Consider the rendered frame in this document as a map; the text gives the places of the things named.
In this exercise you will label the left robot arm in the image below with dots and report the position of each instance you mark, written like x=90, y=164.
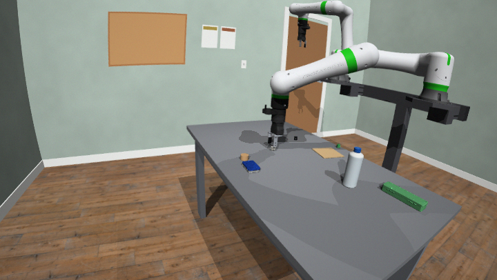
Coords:
x=435, y=67

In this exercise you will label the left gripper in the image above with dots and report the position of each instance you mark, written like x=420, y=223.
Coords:
x=277, y=118

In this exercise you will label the tan cylinder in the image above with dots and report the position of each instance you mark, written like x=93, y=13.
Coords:
x=244, y=157

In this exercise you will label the tan flat mat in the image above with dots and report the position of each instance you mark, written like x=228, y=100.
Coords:
x=327, y=152

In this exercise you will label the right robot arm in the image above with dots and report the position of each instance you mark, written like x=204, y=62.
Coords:
x=337, y=8

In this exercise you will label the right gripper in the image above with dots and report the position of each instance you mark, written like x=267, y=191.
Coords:
x=302, y=27

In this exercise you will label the grey bottle with blue cap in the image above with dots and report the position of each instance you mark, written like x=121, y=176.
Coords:
x=353, y=167

